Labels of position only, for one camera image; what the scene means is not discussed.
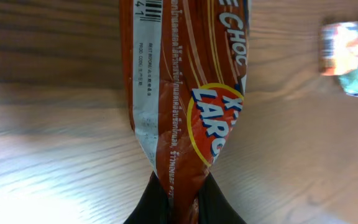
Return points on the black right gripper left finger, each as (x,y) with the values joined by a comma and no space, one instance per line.
(153,207)

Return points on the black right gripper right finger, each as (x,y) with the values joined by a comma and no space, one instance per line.
(213,206)

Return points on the long orange snack bar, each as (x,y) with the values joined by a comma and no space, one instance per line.
(185,67)

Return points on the small orange snack packet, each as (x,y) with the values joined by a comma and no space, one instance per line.
(338,53)

